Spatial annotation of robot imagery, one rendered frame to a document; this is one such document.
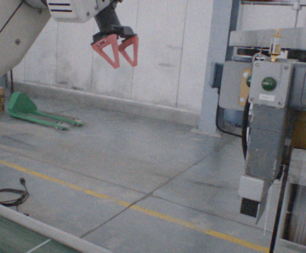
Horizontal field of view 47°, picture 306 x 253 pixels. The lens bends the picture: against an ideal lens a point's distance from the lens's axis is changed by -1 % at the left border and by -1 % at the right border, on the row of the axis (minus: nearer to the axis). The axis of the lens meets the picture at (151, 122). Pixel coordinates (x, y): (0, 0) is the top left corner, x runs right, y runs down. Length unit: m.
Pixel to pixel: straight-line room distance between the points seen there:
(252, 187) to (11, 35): 0.62
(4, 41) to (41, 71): 7.79
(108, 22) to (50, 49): 7.46
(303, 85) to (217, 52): 5.03
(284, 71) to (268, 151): 0.19
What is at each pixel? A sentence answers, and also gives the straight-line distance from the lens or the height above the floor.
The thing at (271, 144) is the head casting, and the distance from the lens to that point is 0.83.
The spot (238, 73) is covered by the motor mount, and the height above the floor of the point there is 1.28.
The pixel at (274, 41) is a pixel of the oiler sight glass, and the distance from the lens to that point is 0.84.
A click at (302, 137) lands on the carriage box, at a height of 1.12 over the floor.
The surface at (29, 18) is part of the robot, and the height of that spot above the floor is 1.38.
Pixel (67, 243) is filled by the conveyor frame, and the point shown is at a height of 0.38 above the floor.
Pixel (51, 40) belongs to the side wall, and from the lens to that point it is 8.34.
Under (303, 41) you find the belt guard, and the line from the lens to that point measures 0.93.
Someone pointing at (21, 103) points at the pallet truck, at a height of 0.21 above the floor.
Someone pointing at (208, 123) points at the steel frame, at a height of 0.17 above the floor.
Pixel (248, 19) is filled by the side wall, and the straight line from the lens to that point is 6.19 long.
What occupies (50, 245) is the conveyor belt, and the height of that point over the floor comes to 0.38.
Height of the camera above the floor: 1.34
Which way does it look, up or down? 12 degrees down
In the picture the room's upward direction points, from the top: 5 degrees clockwise
